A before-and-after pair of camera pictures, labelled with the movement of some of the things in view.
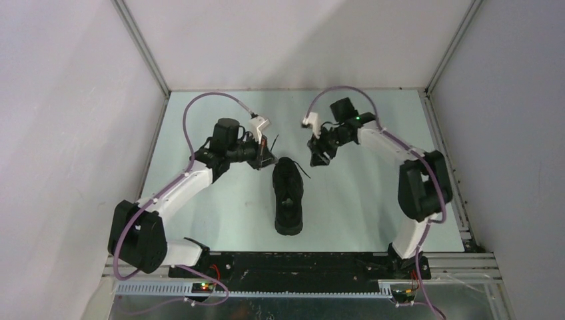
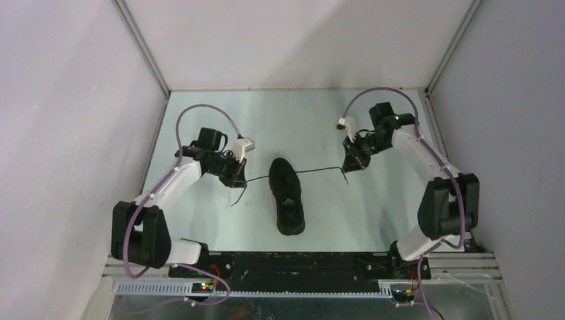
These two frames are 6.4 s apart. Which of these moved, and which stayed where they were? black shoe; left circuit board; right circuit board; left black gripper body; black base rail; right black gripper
Moved: right black gripper; left black gripper body
Stayed: black shoe; left circuit board; black base rail; right circuit board
